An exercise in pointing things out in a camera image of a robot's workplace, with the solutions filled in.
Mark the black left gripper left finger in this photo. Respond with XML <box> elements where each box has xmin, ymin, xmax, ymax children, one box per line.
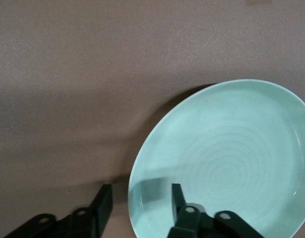
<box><xmin>3</xmin><ymin>183</ymin><xmax>113</xmax><ymax>238</ymax></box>

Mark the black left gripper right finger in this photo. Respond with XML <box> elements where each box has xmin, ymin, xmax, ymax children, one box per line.
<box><xmin>167</xmin><ymin>183</ymin><xmax>264</xmax><ymax>238</ymax></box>

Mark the pale green round plate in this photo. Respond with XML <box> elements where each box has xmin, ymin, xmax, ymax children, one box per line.
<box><xmin>128</xmin><ymin>78</ymin><xmax>305</xmax><ymax>238</ymax></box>

